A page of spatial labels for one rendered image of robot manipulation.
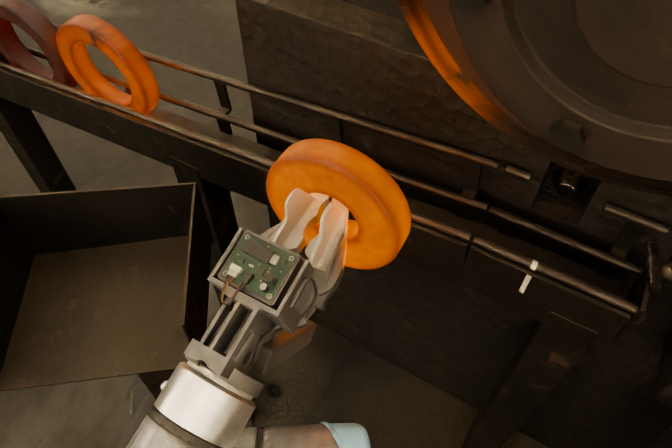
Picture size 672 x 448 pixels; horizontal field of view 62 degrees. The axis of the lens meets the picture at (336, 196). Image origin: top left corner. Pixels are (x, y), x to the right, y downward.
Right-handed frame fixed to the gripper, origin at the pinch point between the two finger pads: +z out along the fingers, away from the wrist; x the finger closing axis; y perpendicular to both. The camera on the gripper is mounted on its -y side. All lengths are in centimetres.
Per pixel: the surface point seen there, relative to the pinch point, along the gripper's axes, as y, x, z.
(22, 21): -11, 66, 10
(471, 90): 5.4, -8.5, 13.1
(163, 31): -103, 133, 70
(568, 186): -15.6, -20.0, 18.7
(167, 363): -17.9, 14.9, -22.7
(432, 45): 8.8, -4.1, 14.0
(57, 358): -17.1, 28.1, -29.0
